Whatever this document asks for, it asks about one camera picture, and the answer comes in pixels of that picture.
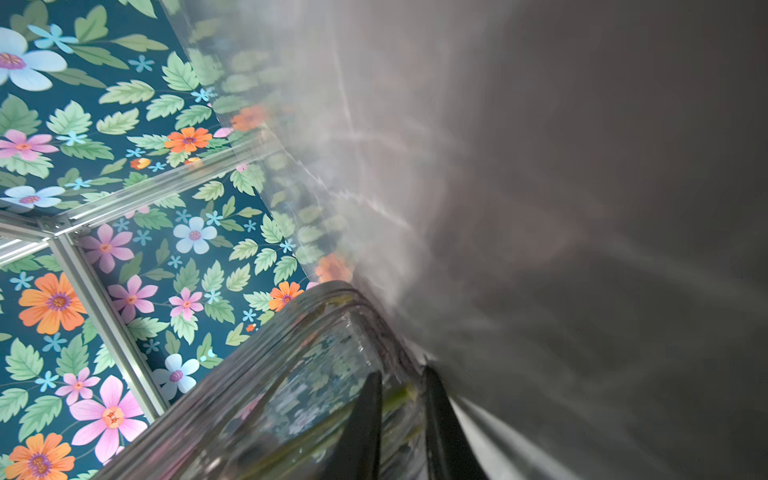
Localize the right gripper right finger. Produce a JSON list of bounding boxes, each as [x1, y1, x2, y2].
[[422, 366, 488, 480]]

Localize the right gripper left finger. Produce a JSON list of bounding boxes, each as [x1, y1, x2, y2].
[[320, 371, 383, 480]]

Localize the dark purple glass vase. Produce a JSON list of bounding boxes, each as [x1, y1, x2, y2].
[[99, 281, 427, 479]]

